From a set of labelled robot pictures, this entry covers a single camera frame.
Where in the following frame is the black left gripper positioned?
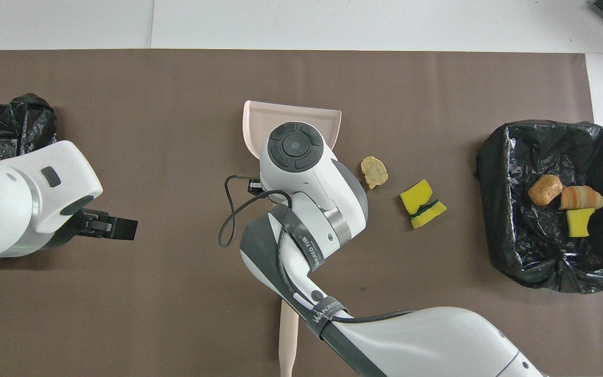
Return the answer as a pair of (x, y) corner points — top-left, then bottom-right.
(53, 196), (138, 247)

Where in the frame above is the pink plastic dustpan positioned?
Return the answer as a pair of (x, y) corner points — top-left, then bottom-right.
(243, 100), (343, 160)

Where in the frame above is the pale yellow toy chip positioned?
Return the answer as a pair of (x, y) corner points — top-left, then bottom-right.
(361, 156), (389, 190)

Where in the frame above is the yellow green twisted sponge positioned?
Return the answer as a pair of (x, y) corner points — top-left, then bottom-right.
(399, 181), (448, 230)

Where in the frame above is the brown toy bread loaf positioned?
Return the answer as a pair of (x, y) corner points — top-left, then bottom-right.
(528, 174), (564, 206)

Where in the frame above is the small yellow sponge piece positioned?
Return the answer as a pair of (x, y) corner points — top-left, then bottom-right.
(566, 208), (596, 238)

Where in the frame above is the greenish toy croissant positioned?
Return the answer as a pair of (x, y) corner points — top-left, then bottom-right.
(560, 185), (603, 211)

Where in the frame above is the black bag-lined bin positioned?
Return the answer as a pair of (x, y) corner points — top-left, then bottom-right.
(476, 120), (603, 294)
(0, 93), (58, 163)

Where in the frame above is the brown table mat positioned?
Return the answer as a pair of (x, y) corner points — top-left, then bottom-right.
(0, 50), (603, 377)

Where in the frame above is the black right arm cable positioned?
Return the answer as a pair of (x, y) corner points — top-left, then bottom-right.
(218, 174), (418, 324)

